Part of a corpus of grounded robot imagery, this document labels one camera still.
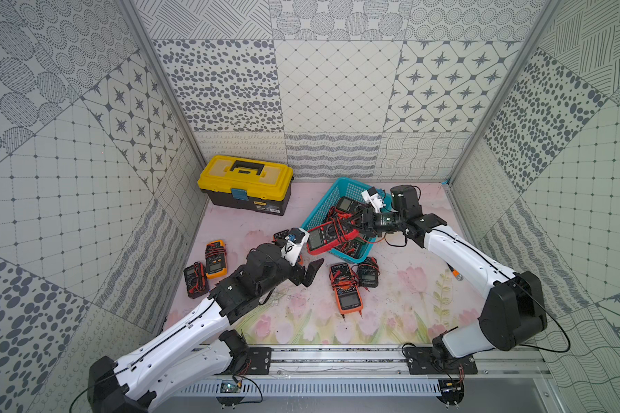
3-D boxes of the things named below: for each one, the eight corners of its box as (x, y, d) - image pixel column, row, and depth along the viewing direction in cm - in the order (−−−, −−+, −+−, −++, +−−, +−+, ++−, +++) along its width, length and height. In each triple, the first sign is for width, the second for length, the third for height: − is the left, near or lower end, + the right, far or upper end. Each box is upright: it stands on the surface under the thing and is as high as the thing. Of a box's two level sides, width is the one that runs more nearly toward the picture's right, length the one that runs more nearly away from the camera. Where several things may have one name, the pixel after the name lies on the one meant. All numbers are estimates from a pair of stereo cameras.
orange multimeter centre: (340, 320, 83) (341, 317, 80) (327, 269, 95) (327, 264, 91) (366, 314, 84) (368, 310, 81) (349, 264, 96) (350, 259, 93)
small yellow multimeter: (210, 279, 93) (205, 273, 89) (209, 249, 101) (204, 243, 97) (228, 274, 94) (224, 268, 90) (225, 245, 102) (221, 239, 98)
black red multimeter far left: (193, 299, 89) (187, 293, 85) (188, 275, 95) (182, 268, 90) (213, 290, 91) (207, 283, 87) (206, 267, 97) (201, 260, 92)
